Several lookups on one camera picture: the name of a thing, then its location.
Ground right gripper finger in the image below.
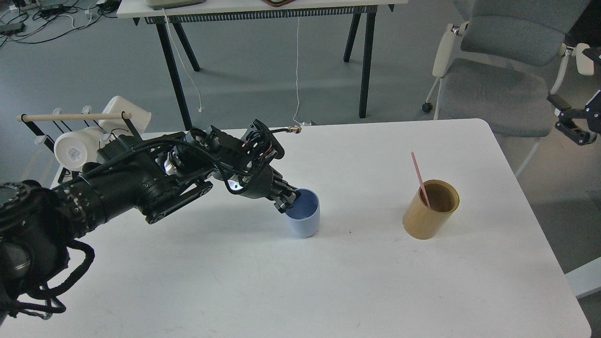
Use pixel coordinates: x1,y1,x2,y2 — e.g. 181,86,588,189
547,89,601,146

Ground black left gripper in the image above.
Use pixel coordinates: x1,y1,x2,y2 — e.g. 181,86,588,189
225,165,300,214

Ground blue plastic cup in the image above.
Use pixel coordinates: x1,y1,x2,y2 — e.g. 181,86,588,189
284,188,320,238

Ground pink chopstick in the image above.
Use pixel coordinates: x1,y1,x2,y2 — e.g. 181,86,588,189
410,151,431,209

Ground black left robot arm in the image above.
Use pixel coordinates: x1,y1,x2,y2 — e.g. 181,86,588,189
0,120,301,320

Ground grey office chair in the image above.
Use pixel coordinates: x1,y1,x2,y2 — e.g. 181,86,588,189
422,0,590,177

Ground bamboo cylinder holder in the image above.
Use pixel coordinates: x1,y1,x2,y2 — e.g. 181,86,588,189
403,179,460,240

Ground white table with black legs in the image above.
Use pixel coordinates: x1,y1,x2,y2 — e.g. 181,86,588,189
116,0,408,131

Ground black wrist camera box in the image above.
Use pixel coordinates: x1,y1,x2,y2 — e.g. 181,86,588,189
204,119,302,173

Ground white hanging cable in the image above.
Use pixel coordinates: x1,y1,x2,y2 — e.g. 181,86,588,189
293,17,318,127
162,8,205,113

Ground black wire cup rack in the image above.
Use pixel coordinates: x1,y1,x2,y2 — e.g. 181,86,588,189
17,109,152,175

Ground floor cables and adapters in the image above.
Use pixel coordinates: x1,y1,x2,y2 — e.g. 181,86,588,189
0,0,122,45

